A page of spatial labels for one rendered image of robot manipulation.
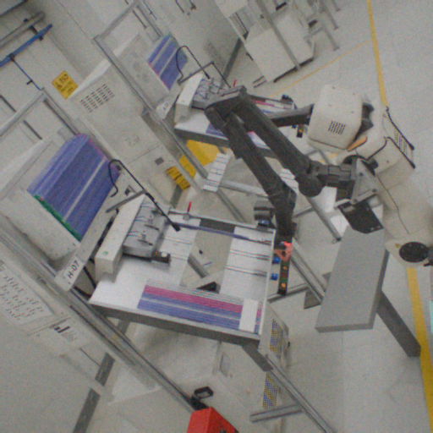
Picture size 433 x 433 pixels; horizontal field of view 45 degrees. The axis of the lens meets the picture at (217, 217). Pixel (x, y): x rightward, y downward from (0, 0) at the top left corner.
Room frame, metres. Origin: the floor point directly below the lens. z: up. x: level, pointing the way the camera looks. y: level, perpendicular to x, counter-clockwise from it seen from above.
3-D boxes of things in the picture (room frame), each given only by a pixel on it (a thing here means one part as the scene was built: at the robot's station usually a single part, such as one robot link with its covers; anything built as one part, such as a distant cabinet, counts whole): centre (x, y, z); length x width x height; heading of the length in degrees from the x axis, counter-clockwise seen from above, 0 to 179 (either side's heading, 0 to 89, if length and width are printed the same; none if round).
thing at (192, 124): (3.48, -0.37, 0.65); 1.01 x 0.73 x 1.29; 59
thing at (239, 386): (2.33, 0.54, 0.31); 0.70 x 0.65 x 0.62; 149
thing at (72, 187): (2.31, 0.41, 1.52); 0.51 x 0.13 x 0.27; 149
